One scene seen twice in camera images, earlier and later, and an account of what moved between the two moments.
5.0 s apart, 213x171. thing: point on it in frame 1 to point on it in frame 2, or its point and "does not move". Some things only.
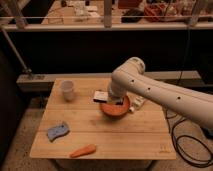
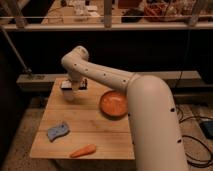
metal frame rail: x=107 y=26 does not move
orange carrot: x=83 y=150 does not move
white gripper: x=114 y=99 to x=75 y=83
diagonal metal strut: x=17 y=54 does not move
